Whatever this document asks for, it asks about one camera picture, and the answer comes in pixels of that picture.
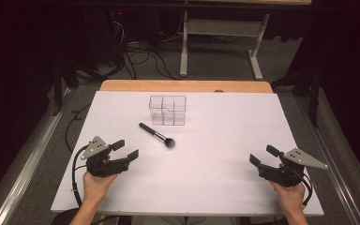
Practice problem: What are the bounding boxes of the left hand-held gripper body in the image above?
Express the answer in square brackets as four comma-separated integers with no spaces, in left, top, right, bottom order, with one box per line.
[80,136,131,178]

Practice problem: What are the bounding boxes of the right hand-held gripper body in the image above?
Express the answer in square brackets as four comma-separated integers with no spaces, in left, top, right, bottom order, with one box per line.
[257,147,329,188]

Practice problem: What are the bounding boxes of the black makeup brush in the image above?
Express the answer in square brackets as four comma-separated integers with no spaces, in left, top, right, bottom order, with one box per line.
[138,122,176,149]

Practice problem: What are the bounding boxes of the clear plastic organizer box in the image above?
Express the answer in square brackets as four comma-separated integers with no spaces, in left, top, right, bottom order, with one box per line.
[148,95,188,127]

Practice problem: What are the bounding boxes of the person's left hand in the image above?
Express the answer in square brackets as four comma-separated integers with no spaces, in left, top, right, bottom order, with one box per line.
[82,170,119,204]

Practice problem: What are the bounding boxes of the person's right hand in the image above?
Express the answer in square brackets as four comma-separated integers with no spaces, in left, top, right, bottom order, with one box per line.
[270,181,308,214]

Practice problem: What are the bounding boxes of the white board sheet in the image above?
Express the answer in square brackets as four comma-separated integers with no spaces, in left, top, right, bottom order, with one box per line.
[50,90,325,218]

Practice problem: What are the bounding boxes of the black metal stand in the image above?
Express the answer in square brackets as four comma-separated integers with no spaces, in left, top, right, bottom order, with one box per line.
[52,58,65,117]
[271,64,322,128]

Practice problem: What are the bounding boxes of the black computer tower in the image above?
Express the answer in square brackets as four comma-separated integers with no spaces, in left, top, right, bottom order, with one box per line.
[85,7,129,71]

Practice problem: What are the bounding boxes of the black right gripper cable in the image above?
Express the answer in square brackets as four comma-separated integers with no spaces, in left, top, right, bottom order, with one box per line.
[299,172,314,207]

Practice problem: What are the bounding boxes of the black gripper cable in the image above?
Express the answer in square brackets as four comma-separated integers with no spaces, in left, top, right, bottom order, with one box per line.
[299,172,314,207]
[71,143,90,208]

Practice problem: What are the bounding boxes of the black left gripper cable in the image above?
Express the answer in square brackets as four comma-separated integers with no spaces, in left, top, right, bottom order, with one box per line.
[71,143,90,208]

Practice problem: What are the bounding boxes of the thin black floor cable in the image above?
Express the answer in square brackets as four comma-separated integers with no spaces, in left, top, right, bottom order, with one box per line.
[64,103,92,154]

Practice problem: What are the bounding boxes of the aluminium floor rail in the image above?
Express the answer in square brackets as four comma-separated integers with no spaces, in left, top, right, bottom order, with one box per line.
[0,88,73,225]
[294,94,360,225]

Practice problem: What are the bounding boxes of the black floor cables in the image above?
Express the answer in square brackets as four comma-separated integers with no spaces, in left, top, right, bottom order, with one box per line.
[111,20,182,81]

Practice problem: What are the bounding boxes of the white metal desk frame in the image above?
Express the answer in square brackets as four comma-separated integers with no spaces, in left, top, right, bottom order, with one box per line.
[179,10,271,81]

